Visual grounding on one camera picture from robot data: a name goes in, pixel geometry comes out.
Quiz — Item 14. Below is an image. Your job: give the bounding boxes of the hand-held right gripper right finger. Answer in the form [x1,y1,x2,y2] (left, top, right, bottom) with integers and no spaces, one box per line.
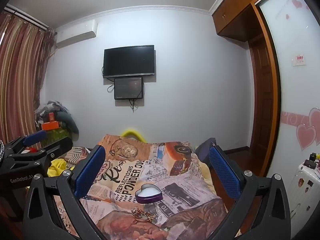
[209,145,292,240]

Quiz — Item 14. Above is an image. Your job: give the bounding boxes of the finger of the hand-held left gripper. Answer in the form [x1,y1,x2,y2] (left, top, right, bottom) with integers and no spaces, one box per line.
[4,130,47,153]
[7,137,73,165]

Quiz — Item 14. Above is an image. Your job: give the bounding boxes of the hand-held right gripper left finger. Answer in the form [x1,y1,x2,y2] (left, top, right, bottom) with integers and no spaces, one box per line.
[22,145,110,240]

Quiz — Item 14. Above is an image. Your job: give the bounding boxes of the purple heart-shaped tin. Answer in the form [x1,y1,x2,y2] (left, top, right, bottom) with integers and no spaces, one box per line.
[135,184,163,203]

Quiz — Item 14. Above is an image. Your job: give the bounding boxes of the red cord bracelet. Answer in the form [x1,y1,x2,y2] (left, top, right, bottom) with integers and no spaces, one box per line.
[132,206,150,223]

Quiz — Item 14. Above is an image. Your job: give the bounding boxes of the pale yellow blanket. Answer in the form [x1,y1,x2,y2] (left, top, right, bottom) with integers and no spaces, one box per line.
[197,155,218,194]

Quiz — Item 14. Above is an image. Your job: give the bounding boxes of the bright yellow cloth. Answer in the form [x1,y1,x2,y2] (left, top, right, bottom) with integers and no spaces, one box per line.
[47,159,75,178]

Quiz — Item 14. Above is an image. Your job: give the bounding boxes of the orange box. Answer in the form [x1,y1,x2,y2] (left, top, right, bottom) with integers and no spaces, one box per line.
[41,121,60,130]

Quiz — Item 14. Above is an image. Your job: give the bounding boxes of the striped bed sheet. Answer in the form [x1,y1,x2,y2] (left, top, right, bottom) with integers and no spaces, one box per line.
[64,146,92,165]

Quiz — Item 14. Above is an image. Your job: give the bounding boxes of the pile of clothes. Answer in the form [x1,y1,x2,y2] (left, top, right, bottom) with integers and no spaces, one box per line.
[35,100,79,137]

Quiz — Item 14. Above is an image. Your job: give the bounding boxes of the dark blue bag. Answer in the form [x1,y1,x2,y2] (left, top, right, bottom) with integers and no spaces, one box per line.
[195,137,217,165]

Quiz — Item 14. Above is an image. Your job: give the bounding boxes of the printed blanket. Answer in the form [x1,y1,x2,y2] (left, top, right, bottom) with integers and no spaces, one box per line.
[52,134,232,240]

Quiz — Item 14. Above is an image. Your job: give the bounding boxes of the yellow plastic object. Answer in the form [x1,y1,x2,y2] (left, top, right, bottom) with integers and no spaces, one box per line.
[121,128,145,140]

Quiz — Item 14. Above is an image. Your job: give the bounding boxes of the striped red curtain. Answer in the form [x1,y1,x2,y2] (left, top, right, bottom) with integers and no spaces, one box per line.
[0,11,54,150]

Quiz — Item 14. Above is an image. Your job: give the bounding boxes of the white stickered suitcase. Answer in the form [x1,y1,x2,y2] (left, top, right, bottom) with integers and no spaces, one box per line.
[285,159,320,230]

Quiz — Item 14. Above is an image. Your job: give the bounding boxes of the small black device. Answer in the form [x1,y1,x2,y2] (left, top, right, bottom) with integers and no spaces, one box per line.
[303,153,317,169]

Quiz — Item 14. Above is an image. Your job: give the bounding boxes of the brown wooden door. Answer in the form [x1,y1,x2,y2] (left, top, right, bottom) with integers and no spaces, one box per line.
[247,2,282,178]

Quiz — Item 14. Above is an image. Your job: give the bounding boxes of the white air conditioner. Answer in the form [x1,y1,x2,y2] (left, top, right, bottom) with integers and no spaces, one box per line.
[55,19,98,48]

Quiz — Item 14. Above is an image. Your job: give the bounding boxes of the red white sticker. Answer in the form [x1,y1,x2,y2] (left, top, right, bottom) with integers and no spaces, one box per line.
[292,54,306,67]

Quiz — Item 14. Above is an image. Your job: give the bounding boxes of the wooden overhead cabinets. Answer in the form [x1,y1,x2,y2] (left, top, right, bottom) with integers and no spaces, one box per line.
[211,0,287,40]

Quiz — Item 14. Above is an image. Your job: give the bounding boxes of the small black wall monitor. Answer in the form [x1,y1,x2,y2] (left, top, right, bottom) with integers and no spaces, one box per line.
[114,76,144,100]

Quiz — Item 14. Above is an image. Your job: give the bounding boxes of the black wall television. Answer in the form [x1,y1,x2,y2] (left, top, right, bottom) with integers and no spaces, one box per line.
[103,45,156,78]

